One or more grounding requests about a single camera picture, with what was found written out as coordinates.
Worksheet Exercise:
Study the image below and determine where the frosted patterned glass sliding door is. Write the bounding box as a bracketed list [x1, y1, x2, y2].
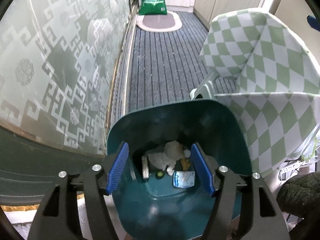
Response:
[0, 0, 137, 205]

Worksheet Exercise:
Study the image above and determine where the dark green fleece clothing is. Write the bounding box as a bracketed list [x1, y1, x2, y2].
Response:
[276, 172, 320, 217]

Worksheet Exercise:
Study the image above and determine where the clear green plastic bag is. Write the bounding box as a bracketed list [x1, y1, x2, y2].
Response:
[301, 130, 320, 162]

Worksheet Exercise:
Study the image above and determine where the striped blue grey floor mat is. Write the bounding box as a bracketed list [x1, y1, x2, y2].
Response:
[110, 11, 238, 130]

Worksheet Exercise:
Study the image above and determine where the teal plastic trash bin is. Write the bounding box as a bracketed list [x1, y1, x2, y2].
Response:
[106, 99, 253, 240]

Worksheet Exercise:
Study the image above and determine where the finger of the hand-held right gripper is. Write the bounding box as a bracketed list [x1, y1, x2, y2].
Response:
[307, 15, 320, 30]

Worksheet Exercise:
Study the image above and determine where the silver stick wrapper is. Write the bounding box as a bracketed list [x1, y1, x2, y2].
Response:
[141, 155, 150, 180]

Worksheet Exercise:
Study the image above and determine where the white plastic table leg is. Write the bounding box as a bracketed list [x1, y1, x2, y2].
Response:
[189, 69, 224, 102]

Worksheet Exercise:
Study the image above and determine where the oval pink grey mat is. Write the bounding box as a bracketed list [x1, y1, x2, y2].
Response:
[136, 11, 182, 33]

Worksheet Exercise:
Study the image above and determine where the blue white tissue packet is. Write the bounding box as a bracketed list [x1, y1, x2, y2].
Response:
[172, 170, 196, 188]

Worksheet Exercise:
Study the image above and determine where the green white checkered tablecloth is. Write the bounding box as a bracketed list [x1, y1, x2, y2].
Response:
[199, 9, 320, 180]

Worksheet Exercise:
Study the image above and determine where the yellow snack wrapper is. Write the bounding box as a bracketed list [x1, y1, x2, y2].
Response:
[180, 156, 192, 172]

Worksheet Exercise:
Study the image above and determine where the crumpled white tissue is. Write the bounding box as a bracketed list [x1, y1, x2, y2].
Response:
[147, 141, 187, 175]

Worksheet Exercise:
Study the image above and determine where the white power strip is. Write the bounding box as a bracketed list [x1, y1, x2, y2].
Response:
[279, 161, 309, 180]

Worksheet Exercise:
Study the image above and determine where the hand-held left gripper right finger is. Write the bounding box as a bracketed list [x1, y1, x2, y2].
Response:
[190, 142, 292, 240]

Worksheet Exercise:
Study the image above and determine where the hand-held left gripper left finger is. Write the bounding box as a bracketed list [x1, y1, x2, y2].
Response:
[27, 141, 130, 240]

